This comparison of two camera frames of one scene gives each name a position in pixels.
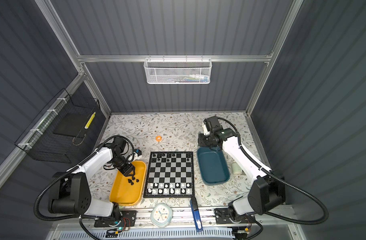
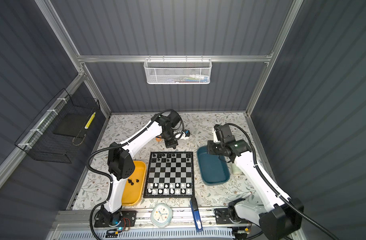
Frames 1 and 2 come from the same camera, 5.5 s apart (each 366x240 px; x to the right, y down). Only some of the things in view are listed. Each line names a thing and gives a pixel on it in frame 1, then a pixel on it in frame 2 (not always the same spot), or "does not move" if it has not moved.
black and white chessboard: (170, 174) does not move
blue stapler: (194, 208) does not move
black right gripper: (200, 140) -> (209, 147)
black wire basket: (57, 132) does not move
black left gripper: (126, 171) -> (173, 144)
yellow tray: (127, 191) does not move
